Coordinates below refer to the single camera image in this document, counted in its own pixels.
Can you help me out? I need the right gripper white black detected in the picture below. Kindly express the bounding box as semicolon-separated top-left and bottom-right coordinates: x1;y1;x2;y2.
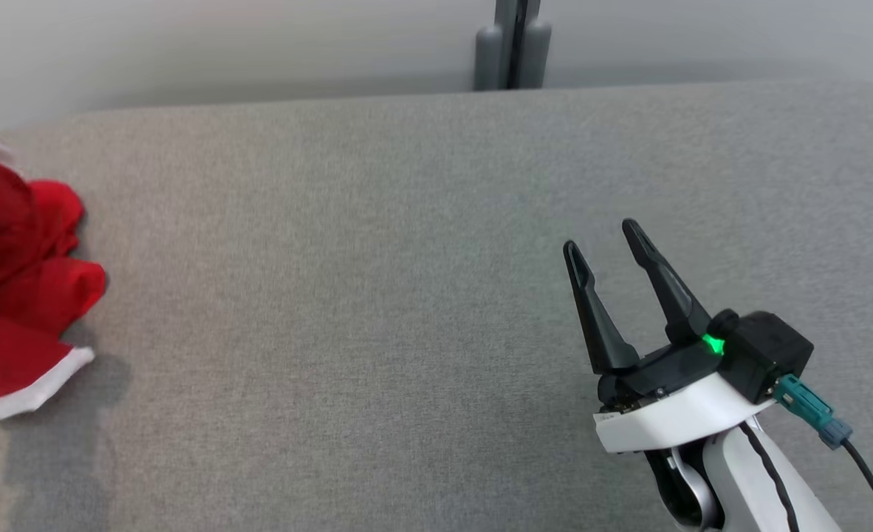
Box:
563;217;777;453

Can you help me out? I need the red shorts white side stripe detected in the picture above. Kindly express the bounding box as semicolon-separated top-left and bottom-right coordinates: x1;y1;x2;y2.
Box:
0;148;109;422

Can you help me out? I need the right camera cable teal plug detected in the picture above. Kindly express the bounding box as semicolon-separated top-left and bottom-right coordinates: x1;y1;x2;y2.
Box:
773;373;873;532

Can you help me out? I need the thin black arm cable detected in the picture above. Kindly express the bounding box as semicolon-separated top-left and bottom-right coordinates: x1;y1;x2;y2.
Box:
738;420;803;532

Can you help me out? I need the grey partition post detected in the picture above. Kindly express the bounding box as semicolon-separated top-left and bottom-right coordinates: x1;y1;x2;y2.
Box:
473;0;553;92

